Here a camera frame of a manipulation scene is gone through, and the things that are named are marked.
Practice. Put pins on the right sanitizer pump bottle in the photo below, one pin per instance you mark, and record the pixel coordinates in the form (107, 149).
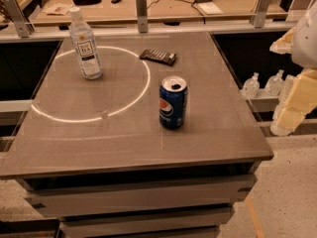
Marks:
(274, 84)

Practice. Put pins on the left metal bracket post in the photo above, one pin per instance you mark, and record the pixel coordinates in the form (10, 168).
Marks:
(23, 26)

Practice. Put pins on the clear plastic tea bottle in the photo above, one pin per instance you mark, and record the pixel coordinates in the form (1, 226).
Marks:
(85, 46)

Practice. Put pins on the blue pepsi can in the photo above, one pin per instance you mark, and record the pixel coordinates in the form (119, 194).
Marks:
(173, 93)

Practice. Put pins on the small black remote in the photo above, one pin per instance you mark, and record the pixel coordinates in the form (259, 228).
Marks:
(115, 1)

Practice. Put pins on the black object on desk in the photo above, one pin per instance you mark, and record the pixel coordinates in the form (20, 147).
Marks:
(86, 2)

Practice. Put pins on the sanitizer pump bottle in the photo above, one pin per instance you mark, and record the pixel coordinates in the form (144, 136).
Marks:
(274, 84)
(251, 87)

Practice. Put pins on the white paper sheet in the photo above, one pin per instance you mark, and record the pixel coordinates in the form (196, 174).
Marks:
(210, 8)

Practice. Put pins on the brown paper envelope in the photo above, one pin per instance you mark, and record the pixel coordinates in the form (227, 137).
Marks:
(58, 9)

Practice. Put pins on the lower cabinet drawer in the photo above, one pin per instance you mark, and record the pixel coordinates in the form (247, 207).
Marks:
(167, 224)

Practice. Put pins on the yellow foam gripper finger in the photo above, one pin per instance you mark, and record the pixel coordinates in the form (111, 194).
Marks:
(297, 98)
(283, 45)

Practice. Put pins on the right metal bracket post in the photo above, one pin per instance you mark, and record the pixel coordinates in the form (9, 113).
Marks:
(259, 14)

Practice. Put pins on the dark snack bar wrapper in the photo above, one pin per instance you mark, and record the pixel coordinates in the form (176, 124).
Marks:
(158, 56)

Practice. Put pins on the upper cabinet drawer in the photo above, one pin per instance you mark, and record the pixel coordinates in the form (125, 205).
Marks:
(141, 196)

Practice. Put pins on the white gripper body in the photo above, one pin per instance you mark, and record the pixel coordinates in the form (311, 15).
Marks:
(305, 47)

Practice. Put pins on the cabinet drawer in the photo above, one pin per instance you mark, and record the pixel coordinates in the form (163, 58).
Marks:
(167, 224)
(141, 196)

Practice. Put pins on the left sanitizer pump bottle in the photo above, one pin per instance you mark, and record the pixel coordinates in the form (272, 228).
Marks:
(251, 87)

